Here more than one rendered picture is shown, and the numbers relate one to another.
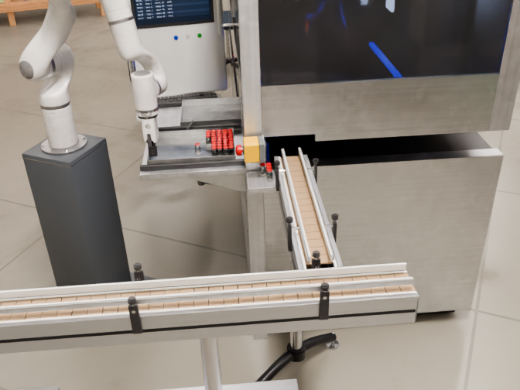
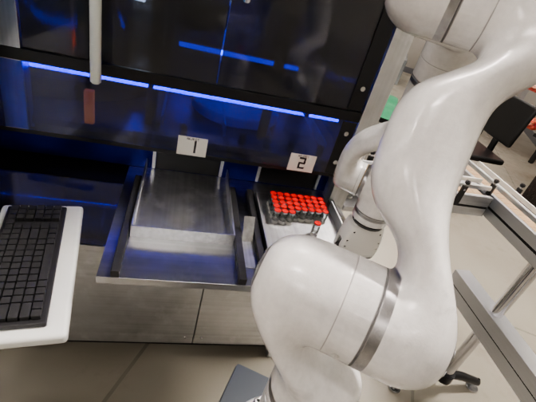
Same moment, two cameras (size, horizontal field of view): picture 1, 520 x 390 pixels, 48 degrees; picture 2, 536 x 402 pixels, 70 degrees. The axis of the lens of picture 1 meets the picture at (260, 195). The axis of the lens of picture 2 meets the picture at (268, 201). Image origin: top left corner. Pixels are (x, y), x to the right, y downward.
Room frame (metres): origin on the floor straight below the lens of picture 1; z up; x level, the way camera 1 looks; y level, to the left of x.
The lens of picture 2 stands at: (2.45, 1.12, 1.54)
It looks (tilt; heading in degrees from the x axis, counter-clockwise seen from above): 32 degrees down; 256
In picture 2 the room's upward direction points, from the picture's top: 16 degrees clockwise
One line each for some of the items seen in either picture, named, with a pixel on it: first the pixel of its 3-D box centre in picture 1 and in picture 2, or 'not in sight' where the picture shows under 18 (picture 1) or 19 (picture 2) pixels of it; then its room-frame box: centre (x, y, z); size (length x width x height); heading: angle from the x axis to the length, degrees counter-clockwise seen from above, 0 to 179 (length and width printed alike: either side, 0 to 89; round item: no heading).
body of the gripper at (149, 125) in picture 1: (148, 125); (360, 234); (2.04, 0.41, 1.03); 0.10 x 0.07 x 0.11; 3
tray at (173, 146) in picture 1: (192, 146); (305, 234); (2.12, 0.27, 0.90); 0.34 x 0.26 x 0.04; 93
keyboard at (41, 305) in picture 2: (179, 101); (24, 256); (2.81, 0.40, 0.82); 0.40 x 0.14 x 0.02; 103
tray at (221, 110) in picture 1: (219, 111); (186, 198); (2.46, 0.17, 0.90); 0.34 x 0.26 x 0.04; 94
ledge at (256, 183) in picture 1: (265, 180); (353, 199); (1.87, -0.02, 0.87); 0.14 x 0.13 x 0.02; 94
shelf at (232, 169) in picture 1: (203, 134); (243, 226); (2.29, 0.23, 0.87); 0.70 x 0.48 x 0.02; 4
